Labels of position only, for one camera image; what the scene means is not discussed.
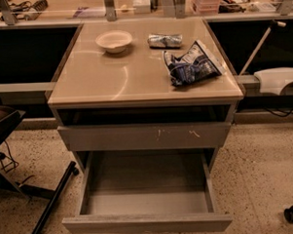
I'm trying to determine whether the white paper bowl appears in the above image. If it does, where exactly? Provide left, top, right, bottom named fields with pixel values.
left=95, top=30, right=132, bottom=54

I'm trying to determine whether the open grey lower drawer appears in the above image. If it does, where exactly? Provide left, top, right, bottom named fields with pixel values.
left=62, top=149, right=232, bottom=234

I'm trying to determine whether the blue crumpled chip bag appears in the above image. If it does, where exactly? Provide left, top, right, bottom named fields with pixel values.
left=163, top=40, right=226, bottom=87

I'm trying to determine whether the pink plastic storage box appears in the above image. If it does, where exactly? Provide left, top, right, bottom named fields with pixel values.
left=192, top=0, right=221, bottom=15

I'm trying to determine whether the grey upper drawer front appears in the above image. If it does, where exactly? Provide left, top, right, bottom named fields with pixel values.
left=58, top=122, right=231, bottom=151

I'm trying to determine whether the black chair base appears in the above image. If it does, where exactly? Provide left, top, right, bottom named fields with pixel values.
left=0, top=100, right=83, bottom=234

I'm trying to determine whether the white stick black tip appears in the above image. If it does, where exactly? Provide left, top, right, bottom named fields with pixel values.
left=239, top=19, right=287, bottom=75

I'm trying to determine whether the silver crushed can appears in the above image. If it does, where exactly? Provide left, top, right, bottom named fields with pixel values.
left=147, top=34, right=183, bottom=49

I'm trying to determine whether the grey drawer cabinet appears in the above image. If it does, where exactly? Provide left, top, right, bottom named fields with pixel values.
left=49, top=18, right=243, bottom=168

